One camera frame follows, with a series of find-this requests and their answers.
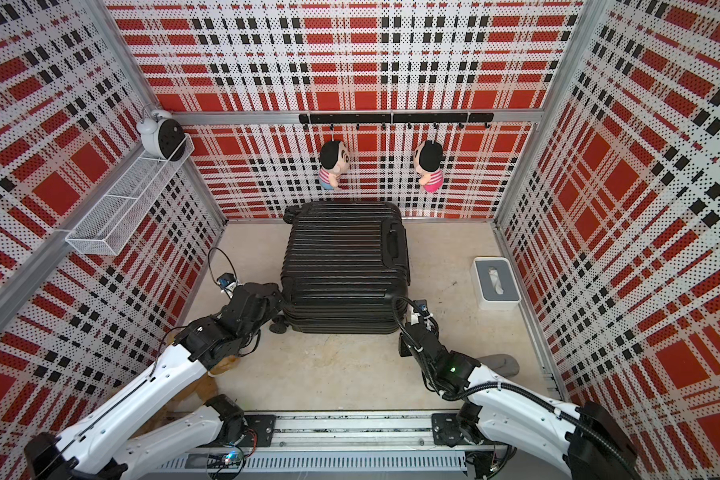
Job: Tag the white alarm clock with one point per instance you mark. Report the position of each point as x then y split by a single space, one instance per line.
162 136

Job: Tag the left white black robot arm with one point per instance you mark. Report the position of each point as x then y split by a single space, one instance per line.
105 445

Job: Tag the black wall hook rail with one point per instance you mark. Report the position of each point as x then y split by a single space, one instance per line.
332 119

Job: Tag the left hanging plush doll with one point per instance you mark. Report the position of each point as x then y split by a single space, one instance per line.
334 162

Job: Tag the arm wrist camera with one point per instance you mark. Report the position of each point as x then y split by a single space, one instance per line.
227 282
419 312

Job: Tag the brown teddy bear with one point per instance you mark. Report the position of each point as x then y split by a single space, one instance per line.
192 396

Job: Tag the hanging plush doll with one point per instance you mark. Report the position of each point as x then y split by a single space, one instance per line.
334 162
428 160

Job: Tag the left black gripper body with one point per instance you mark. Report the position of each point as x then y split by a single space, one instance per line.
273 310

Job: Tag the grey flat stone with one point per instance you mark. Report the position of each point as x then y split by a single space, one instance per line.
502 364

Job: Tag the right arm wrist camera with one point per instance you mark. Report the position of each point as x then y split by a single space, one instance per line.
419 312

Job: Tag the white wire mesh shelf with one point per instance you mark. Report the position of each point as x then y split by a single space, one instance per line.
110 223

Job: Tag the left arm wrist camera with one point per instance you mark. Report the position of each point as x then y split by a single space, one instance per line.
227 282

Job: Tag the black hard-shell suitcase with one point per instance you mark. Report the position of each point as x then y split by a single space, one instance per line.
344 264

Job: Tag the right hanging plush doll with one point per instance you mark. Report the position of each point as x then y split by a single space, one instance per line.
428 160

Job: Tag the white grey tissue box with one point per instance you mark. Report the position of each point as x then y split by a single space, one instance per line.
494 283

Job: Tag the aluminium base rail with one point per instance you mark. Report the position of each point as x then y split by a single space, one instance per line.
342 442

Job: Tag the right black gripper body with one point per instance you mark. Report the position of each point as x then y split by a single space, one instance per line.
403 349

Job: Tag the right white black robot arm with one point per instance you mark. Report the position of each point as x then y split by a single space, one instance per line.
582 441

